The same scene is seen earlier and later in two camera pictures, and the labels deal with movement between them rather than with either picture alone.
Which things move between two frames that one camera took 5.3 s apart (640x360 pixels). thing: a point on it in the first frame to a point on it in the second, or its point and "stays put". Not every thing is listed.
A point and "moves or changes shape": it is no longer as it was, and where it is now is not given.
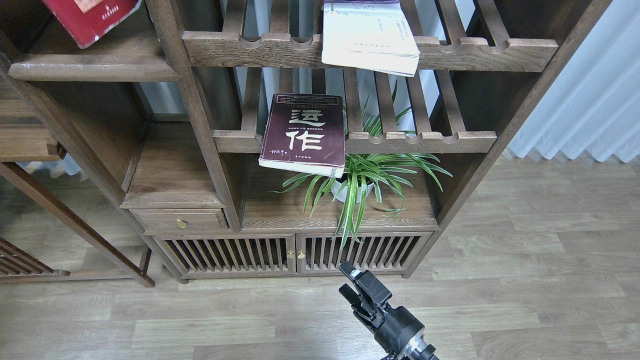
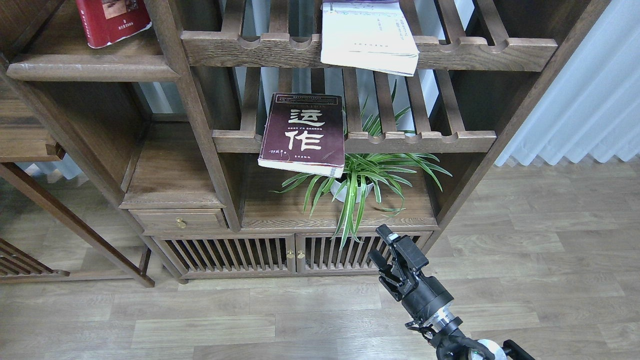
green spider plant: [362, 173] stays put
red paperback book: [86, 21] moves or changes shape
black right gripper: [397, 328] to [421, 295]
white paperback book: [372, 35] stays put
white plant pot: [336, 185] stays put
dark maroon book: [305, 133] stays put
